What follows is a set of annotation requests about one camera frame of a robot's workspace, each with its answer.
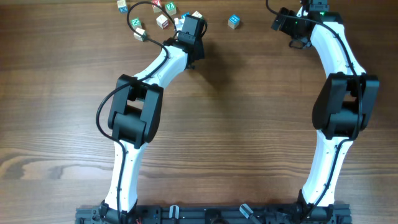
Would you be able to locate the green N wooden block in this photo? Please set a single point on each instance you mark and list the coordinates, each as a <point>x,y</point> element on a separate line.
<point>136,23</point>

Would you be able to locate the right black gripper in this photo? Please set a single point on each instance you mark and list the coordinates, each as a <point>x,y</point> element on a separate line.
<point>284,27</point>

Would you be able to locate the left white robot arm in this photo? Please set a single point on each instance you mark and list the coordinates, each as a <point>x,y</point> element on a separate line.
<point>135,112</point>

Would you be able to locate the blue far right block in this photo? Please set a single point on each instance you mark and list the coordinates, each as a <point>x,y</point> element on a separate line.
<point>233,21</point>

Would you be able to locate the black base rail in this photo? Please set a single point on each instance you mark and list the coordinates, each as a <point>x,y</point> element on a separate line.
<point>276,213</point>

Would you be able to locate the plain green-sided wooden block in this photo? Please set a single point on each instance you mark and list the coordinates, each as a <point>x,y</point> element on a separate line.
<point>140,34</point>

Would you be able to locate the blue X wooden block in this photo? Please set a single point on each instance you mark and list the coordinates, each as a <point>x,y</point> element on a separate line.
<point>122,6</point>

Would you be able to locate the red-sided wooden block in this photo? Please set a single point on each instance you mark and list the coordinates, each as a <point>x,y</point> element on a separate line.
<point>162,21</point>

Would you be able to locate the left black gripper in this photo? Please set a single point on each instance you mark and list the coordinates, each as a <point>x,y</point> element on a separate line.
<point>201,44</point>

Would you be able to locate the green Z wooden block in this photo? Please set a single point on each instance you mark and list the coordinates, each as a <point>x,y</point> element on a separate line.
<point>171,8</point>

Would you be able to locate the green-sided picture block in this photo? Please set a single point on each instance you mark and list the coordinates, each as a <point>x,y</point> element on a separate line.
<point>197,14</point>

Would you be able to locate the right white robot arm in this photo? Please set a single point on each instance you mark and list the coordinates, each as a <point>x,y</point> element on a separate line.
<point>343,107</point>

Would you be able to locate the blue L wooden block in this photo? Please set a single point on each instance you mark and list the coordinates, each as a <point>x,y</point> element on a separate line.
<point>184,15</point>

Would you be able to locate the red V wooden block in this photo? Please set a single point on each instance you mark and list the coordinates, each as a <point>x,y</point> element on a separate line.
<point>157,7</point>

